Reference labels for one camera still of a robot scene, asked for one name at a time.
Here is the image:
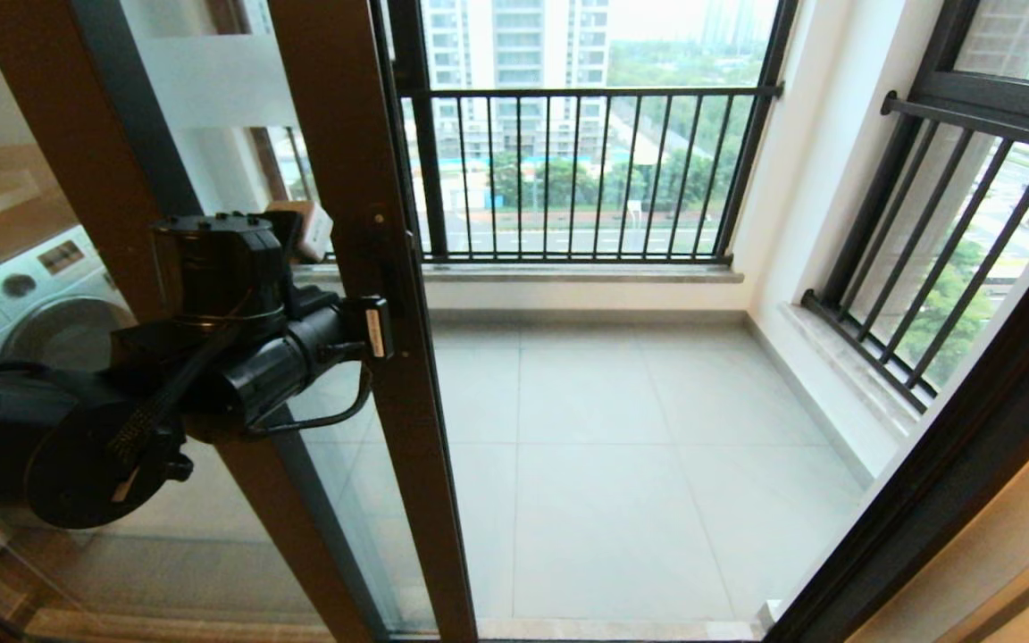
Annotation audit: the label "white front-load washing machine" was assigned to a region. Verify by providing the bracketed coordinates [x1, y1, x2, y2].
[0, 225, 194, 537]

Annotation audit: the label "dark brown door jamb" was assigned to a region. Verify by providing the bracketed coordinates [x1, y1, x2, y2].
[765, 196, 1029, 643]

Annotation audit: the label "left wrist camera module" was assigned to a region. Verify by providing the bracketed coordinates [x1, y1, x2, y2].
[340, 296, 393, 360]

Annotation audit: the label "dark window frame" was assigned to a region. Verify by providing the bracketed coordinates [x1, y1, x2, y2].
[206, 0, 799, 269]
[823, 0, 1029, 309]

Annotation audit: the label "sliding glass door brown frame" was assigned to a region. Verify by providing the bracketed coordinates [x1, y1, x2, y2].
[0, 0, 480, 643]

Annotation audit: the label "grey stone window sill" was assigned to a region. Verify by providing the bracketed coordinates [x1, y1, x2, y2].
[296, 265, 745, 287]
[778, 304, 917, 438]

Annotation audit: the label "black window guard railing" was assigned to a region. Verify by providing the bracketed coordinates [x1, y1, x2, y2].
[800, 89, 1029, 413]
[287, 85, 783, 269]

